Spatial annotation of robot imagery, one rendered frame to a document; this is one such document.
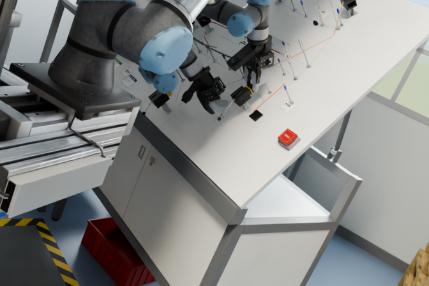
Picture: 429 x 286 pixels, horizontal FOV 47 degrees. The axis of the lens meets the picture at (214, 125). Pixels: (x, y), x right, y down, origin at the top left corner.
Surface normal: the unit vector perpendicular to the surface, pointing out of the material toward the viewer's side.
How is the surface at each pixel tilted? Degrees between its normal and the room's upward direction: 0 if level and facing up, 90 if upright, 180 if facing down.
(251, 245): 90
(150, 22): 51
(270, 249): 90
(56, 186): 90
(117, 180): 90
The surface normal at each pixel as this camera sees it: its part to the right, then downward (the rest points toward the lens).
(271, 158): -0.37, -0.61
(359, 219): -0.40, 0.11
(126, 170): -0.74, -0.11
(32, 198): 0.83, 0.46
